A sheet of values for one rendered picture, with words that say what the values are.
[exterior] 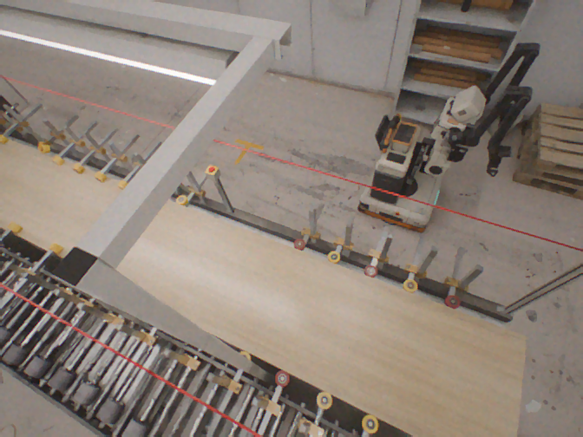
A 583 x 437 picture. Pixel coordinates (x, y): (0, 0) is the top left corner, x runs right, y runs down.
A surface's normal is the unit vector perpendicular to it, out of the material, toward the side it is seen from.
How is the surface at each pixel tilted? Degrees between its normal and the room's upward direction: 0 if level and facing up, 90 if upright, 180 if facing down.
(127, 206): 0
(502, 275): 0
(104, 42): 61
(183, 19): 0
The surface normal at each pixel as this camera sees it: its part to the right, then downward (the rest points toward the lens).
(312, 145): -0.09, -0.51
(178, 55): -0.41, 0.44
